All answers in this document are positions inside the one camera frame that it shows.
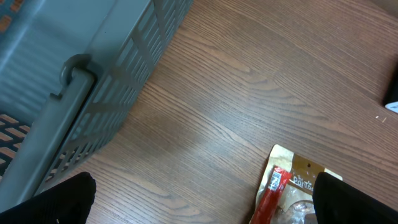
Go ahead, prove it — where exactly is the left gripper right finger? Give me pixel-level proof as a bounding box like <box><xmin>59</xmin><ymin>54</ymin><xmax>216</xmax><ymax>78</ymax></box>
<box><xmin>312</xmin><ymin>172</ymin><xmax>397</xmax><ymax>224</ymax></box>

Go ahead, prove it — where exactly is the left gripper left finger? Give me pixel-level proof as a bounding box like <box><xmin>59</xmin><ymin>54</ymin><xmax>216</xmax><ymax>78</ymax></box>
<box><xmin>1</xmin><ymin>172</ymin><xmax>96</xmax><ymax>224</ymax></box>

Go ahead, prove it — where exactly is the brown snack pouch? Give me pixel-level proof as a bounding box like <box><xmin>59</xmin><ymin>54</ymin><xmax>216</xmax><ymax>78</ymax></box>
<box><xmin>250</xmin><ymin>144</ymin><xmax>343</xmax><ymax>223</ymax></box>

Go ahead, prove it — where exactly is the red item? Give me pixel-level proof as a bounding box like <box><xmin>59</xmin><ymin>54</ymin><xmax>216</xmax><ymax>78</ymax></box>
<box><xmin>251</xmin><ymin>166</ymin><xmax>292</xmax><ymax>224</ymax></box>

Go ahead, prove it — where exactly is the white barcode scanner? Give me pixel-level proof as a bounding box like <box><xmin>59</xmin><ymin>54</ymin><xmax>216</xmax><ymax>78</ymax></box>
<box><xmin>383</xmin><ymin>65</ymin><xmax>398</xmax><ymax>113</ymax></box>

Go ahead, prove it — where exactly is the grey plastic mesh basket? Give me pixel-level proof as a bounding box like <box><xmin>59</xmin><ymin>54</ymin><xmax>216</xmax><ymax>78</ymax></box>
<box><xmin>1</xmin><ymin>0</ymin><xmax>193</xmax><ymax>211</ymax></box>

